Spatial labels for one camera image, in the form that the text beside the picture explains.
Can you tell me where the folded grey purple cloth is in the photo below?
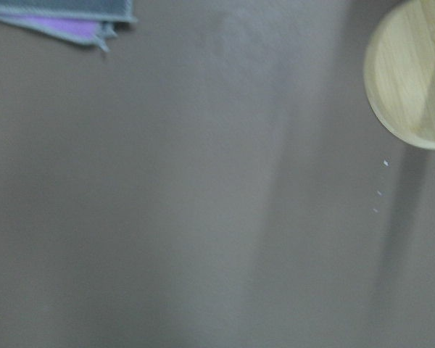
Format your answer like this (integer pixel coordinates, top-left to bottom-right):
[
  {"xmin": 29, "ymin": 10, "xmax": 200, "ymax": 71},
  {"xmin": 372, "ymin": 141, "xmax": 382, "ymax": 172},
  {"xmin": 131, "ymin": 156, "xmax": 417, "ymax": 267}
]
[{"xmin": 0, "ymin": 0, "xmax": 136, "ymax": 51}]

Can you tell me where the wooden stand with round base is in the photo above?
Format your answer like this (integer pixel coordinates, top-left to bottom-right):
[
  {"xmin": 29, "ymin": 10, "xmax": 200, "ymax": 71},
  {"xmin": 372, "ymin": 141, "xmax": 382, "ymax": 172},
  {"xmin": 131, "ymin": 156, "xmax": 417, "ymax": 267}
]
[{"xmin": 363, "ymin": 1, "xmax": 435, "ymax": 150}]

